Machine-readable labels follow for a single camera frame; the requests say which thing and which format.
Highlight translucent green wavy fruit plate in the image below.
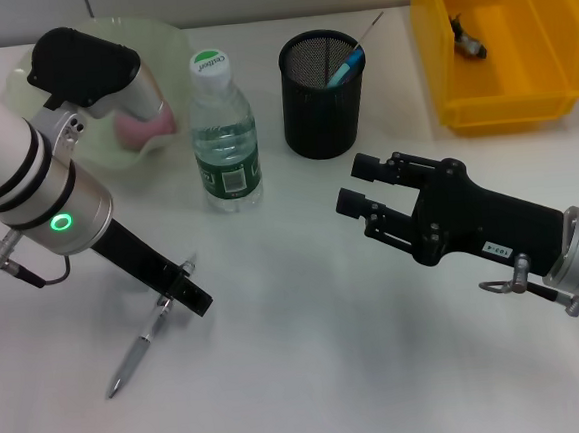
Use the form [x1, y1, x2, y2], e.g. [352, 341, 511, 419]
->
[1, 10, 207, 180]

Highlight blue handled scissors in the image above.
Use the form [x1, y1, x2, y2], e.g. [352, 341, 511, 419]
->
[324, 49, 368, 90]

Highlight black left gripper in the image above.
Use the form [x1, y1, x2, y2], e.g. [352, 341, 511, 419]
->
[87, 212, 215, 328]

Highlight black mesh pen cup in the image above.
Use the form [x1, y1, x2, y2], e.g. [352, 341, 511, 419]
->
[275, 25, 375, 164]

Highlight yellow plastic bin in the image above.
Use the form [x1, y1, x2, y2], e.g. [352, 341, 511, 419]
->
[408, 0, 579, 142]

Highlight silver ballpoint pen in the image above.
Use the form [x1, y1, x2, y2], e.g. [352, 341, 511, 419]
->
[96, 256, 209, 400]

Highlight clear plastic ruler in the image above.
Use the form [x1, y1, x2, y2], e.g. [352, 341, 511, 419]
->
[352, 10, 389, 52]

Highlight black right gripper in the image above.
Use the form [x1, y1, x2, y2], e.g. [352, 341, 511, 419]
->
[330, 137, 572, 295]

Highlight pink toy peach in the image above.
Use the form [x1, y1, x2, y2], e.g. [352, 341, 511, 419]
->
[112, 106, 179, 154]

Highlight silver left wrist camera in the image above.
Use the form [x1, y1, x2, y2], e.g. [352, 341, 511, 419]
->
[22, 18, 172, 157]

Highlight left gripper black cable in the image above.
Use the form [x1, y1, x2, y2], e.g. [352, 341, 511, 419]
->
[0, 253, 74, 293]

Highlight green plastic wrapper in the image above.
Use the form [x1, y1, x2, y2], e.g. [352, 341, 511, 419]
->
[448, 9, 489, 62]

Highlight clear green-label water bottle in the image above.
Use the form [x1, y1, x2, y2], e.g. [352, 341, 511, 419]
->
[183, 45, 267, 217]

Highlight right gripper metal connector plug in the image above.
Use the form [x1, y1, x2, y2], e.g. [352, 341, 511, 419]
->
[475, 252, 534, 298]

